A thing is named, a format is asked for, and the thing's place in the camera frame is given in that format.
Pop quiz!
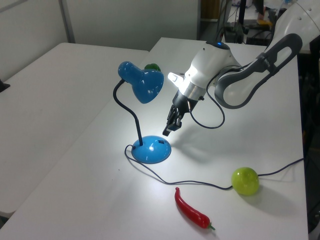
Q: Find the green bell pepper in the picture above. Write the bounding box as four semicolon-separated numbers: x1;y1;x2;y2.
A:
143;62;162;72

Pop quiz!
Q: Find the red chili pepper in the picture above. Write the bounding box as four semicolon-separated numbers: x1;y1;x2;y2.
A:
174;186;217;232

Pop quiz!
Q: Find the blue gooseneck desk lamp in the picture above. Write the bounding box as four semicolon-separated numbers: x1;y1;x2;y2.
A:
113;60;173;165

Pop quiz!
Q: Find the black background stand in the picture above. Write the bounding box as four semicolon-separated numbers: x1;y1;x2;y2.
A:
234;0;251;44

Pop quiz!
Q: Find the yellow-green apple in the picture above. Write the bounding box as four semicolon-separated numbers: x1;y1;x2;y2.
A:
230;166;260;197

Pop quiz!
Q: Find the dark lamp power cable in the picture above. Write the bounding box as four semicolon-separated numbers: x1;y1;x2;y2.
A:
124;144;305;191

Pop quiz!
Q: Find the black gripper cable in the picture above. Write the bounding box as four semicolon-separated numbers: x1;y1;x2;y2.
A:
188;71;226;130

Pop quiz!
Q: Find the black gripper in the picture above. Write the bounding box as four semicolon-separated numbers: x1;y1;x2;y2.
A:
162;89;199;137

